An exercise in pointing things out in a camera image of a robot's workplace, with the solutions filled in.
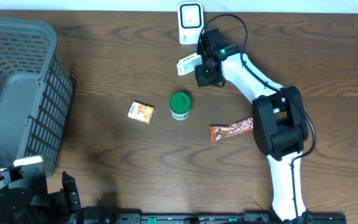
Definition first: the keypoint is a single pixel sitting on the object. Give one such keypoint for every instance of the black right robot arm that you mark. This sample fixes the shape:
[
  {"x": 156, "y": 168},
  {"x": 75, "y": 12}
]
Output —
[{"x": 280, "y": 121}]

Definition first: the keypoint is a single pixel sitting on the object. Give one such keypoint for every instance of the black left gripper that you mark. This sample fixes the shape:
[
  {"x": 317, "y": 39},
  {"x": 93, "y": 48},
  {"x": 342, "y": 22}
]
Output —
[{"x": 58, "y": 207}]

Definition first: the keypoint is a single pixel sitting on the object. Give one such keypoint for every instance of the white green medicine box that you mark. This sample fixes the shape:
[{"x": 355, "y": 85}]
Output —
[{"x": 187, "y": 65}]

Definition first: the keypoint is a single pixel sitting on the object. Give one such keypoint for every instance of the white barcode scanner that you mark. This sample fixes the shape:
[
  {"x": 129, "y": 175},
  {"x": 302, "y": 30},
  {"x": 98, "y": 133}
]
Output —
[{"x": 190, "y": 22}]

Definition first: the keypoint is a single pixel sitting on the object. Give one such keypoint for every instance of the orange chocolate bar wrapper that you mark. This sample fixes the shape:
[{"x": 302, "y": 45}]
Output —
[{"x": 220, "y": 132}]

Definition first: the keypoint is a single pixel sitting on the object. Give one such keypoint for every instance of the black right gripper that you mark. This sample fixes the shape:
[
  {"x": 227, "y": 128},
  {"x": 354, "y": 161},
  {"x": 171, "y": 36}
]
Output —
[{"x": 201, "y": 78}]

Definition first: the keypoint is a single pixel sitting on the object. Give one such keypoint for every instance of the green lidded jar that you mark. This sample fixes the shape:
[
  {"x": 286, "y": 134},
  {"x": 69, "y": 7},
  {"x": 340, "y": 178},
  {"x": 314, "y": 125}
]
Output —
[{"x": 180, "y": 106}]

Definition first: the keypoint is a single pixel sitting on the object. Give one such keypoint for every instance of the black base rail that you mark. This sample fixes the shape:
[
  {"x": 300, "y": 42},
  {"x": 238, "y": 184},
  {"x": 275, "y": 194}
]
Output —
[{"x": 100, "y": 215}]

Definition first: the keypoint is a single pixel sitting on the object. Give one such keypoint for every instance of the grey plastic basket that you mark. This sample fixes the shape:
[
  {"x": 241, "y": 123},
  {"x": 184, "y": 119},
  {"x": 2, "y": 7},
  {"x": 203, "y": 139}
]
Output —
[{"x": 35, "y": 93}]

